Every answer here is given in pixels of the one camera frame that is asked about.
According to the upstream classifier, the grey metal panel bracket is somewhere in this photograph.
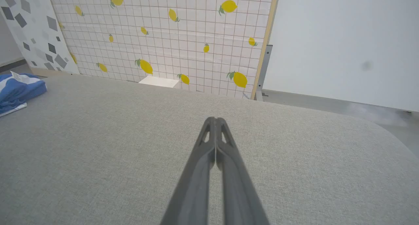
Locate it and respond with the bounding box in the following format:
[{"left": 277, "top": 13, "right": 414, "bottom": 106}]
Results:
[{"left": 255, "top": 44, "right": 273, "bottom": 102}]

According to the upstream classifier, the blue garment with white stripes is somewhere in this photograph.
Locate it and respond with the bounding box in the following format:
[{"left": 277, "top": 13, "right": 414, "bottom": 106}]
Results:
[{"left": 0, "top": 71, "right": 47, "bottom": 117}]

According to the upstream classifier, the small white box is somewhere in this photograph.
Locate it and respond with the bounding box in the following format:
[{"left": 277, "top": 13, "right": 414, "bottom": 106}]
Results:
[{"left": 138, "top": 76, "right": 180, "bottom": 89}]

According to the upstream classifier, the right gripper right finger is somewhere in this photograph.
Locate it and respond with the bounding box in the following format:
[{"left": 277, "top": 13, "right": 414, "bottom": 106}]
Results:
[{"left": 216, "top": 117, "right": 271, "bottom": 225}]

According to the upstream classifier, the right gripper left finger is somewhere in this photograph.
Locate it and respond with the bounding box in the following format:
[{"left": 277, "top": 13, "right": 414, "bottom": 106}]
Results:
[{"left": 160, "top": 117, "right": 217, "bottom": 225}]

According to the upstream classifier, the lemon print grid panel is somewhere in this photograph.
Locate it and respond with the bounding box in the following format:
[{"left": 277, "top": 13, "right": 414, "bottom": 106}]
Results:
[{"left": 47, "top": 0, "right": 281, "bottom": 100}]

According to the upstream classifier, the grey geometric print panel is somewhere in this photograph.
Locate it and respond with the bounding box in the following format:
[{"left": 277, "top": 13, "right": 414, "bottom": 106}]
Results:
[{"left": 0, "top": 0, "right": 81, "bottom": 76}]

